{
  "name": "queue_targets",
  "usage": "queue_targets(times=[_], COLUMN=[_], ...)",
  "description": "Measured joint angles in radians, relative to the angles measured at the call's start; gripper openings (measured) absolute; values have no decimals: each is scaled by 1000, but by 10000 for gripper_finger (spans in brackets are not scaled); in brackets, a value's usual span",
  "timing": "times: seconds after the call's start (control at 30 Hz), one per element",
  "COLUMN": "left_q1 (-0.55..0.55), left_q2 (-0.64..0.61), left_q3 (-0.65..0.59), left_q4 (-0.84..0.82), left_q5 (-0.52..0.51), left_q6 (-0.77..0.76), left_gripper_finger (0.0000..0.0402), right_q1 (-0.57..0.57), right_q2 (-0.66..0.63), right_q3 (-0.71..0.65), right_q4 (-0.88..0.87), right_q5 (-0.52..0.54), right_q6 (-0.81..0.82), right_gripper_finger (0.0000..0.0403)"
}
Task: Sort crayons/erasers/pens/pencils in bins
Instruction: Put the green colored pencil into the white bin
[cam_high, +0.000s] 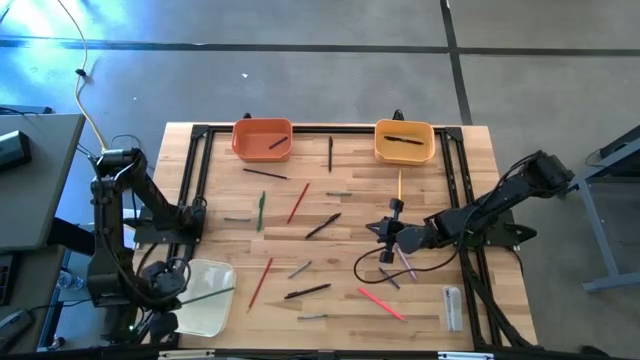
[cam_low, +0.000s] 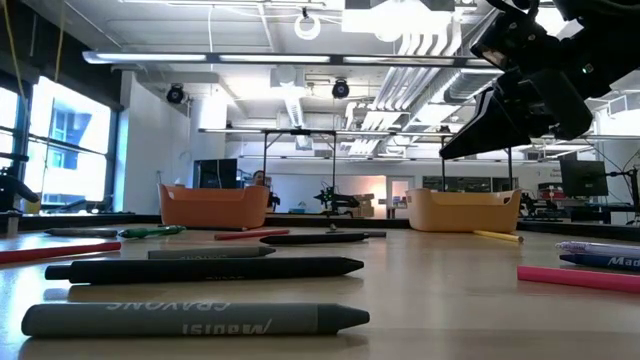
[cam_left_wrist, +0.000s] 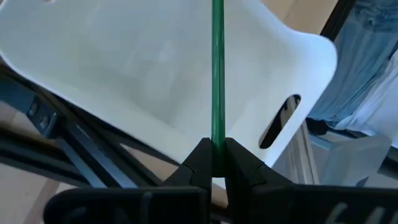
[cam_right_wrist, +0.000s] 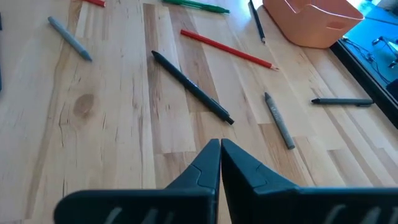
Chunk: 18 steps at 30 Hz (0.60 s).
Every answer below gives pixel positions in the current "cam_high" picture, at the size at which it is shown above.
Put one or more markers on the orange plastic bin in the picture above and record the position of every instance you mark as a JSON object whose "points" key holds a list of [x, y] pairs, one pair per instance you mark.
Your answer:
{"points": [[250, 145]]}

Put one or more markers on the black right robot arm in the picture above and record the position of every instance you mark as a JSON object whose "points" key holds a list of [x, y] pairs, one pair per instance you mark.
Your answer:
{"points": [[500, 200]]}

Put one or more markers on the black support beam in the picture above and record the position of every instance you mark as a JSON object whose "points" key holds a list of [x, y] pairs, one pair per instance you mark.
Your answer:
{"points": [[70, 235]]}

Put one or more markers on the blue-grey table frame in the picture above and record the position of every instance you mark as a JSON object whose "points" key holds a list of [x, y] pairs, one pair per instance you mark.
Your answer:
{"points": [[598, 225]]}

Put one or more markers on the pink pencil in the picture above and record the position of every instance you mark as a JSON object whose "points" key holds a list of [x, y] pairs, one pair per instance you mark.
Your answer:
{"points": [[381, 304]]}

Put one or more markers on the yellow pencil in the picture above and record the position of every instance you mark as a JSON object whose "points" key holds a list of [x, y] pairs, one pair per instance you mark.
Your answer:
{"points": [[399, 185]]}

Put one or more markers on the black pen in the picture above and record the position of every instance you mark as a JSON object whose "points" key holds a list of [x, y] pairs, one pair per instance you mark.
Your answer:
{"points": [[330, 154], [323, 225], [404, 140], [307, 291]]}

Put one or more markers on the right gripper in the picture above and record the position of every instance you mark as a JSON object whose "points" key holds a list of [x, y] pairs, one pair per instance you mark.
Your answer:
{"points": [[392, 232]]}

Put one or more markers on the green pen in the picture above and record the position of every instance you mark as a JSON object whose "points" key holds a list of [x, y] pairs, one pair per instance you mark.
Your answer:
{"points": [[260, 212]]}

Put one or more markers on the purple crayon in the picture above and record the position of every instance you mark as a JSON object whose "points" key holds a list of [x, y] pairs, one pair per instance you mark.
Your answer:
{"points": [[278, 142]]}

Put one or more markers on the white stapler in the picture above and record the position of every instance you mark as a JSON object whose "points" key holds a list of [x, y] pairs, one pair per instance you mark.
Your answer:
{"points": [[453, 307]]}

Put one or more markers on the black aluminium table frame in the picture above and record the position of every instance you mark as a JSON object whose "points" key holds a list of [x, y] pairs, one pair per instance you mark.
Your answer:
{"points": [[350, 129]]}

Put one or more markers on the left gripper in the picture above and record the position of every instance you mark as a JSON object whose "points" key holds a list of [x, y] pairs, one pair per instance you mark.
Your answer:
{"points": [[165, 280]]}

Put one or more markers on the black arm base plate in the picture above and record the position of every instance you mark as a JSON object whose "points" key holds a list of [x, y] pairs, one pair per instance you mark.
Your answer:
{"points": [[505, 235], [160, 238]]}

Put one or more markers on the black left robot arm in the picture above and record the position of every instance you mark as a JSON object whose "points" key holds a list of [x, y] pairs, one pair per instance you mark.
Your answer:
{"points": [[107, 225]]}

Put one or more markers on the green pencil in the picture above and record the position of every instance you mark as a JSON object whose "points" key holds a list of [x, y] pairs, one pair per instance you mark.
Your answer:
{"points": [[210, 295]]}

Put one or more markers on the clear water bottle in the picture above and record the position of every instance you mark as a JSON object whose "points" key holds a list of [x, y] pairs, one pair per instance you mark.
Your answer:
{"points": [[70, 281]]}

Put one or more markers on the grey side table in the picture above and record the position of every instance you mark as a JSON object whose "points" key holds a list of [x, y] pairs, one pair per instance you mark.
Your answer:
{"points": [[35, 200]]}

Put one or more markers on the dark blue crayon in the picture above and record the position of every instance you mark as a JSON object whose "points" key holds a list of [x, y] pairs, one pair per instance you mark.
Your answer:
{"points": [[390, 279]]}

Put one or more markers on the grey handheld device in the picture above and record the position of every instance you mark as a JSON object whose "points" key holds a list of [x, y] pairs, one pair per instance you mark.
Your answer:
{"points": [[12, 327]]}

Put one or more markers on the black keyboard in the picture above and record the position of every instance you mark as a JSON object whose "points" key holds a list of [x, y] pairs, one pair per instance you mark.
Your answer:
{"points": [[5, 277]]}

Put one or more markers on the white plastic bin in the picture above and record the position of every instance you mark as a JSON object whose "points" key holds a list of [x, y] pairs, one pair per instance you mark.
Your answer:
{"points": [[215, 320]]}

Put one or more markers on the yellow plastic bin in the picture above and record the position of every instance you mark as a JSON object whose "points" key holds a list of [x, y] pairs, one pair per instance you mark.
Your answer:
{"points": [[405, 155]]}

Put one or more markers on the white paper sheet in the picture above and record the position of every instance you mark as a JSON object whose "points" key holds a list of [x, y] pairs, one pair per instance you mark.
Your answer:
{"points": [[130, 237]]}

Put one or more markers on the lilac pen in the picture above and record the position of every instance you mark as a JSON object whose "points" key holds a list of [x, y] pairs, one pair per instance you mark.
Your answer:
{"points": [[407, 265]]}

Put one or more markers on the black box device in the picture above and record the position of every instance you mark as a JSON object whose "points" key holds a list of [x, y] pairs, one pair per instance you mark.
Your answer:
{"points": [[12, 150]]}

